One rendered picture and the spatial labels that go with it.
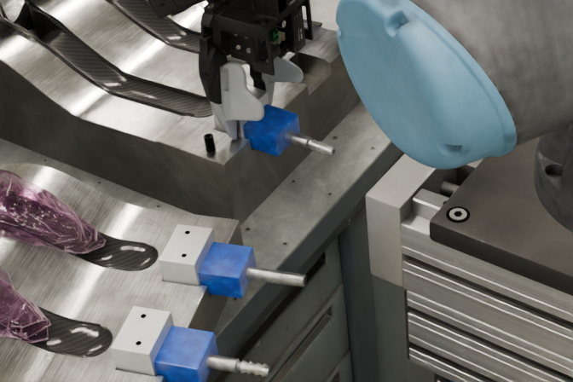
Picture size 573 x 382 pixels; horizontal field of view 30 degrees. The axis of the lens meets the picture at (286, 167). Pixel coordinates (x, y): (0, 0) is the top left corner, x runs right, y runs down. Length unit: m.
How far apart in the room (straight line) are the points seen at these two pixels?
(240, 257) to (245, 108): 0.15
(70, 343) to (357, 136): 0.43
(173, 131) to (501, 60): 0.60
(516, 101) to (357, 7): 0.10
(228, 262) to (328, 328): 0.42
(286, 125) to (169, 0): 0.17
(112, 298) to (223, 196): 0.17
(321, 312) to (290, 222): 0.25
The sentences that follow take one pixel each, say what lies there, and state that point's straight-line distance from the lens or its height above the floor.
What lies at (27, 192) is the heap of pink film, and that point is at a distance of 1.07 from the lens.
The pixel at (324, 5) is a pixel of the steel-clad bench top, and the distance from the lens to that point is 1.48.
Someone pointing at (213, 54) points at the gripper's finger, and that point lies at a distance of 1.02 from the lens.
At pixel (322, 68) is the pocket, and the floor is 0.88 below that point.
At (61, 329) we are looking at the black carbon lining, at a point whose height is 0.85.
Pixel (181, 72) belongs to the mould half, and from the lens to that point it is 1.22.
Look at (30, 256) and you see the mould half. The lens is 1.03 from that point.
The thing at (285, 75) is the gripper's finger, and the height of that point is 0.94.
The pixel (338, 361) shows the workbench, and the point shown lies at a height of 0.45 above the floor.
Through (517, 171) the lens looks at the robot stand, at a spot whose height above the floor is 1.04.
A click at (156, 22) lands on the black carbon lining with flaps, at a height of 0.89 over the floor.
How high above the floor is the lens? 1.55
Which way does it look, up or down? 39 degrees down
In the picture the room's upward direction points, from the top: 7 degrees counter-clockwise
